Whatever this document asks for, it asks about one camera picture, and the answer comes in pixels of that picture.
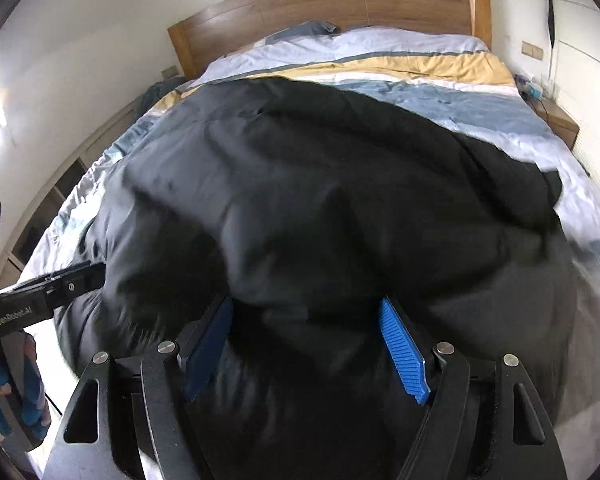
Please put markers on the small teal container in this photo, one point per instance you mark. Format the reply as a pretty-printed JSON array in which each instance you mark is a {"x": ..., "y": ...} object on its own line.
[{"x": 534, "y": 91}]

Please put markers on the black padded jacket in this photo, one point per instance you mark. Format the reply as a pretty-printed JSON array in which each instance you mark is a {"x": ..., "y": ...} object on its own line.
[{"x": 330, "y": 210}]

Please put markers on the grey-blue cloth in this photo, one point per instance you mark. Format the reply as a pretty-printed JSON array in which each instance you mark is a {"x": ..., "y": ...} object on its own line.
[{"x": 155, "y": 92}]

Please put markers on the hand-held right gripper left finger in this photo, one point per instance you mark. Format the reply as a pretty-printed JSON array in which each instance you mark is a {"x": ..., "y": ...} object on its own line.
[{"x": 207, "y": 350}]

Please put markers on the wooden headboard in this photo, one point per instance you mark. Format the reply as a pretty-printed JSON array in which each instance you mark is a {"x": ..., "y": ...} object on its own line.
[{"x": 330, "y": 5}]

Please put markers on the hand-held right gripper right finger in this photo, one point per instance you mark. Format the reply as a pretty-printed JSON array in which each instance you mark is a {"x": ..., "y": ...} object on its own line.
[{"x": 402, "y": 355}]

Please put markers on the wall switch plate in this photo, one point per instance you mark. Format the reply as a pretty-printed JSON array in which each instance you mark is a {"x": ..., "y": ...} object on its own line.
[{"x": 532, "y": 49}]

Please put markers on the grey-blue pillow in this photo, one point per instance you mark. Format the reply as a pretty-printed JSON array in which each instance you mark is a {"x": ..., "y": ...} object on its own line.
[{"x": 305, "y": 29}]

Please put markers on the low wall cabinet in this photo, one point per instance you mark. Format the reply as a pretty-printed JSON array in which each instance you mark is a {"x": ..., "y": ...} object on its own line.
[{"x": 65, "y": 180}]

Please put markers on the striped bed duvet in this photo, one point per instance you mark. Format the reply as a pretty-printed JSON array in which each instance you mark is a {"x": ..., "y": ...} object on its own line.
[{"x": 455, "y": 105}]

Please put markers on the blue patterned object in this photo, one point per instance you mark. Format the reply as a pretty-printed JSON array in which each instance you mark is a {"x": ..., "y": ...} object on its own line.
[{"x": 30, "y": 395}]

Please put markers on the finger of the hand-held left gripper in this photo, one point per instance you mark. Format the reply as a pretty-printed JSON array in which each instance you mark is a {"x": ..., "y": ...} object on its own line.
[{"x": 72, "y": 284}]

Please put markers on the wooden nightstand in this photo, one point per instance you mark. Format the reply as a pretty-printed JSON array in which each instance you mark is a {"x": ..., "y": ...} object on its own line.
[{"x": 560, "y": 122}]

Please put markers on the white wardrobe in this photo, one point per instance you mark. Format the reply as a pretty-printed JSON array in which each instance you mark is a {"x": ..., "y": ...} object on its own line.
[{"x": 585, "y": 85}]

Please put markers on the wall socket plate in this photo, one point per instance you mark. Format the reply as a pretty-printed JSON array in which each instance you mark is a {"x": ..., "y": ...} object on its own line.
[{"x": 169, "y": 71}]

